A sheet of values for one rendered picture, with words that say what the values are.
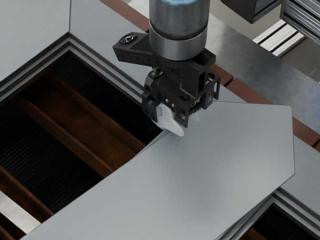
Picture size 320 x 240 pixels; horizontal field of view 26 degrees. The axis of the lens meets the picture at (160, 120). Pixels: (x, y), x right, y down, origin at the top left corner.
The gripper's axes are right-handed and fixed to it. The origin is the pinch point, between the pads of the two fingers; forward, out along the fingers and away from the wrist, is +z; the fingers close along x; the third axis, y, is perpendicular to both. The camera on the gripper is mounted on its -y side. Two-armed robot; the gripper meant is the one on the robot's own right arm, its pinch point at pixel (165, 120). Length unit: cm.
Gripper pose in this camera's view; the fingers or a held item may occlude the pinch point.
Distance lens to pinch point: 108.2
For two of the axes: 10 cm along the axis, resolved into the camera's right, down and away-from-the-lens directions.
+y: 7.3, 5.5, -3.9
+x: 6.8, -6.0, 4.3
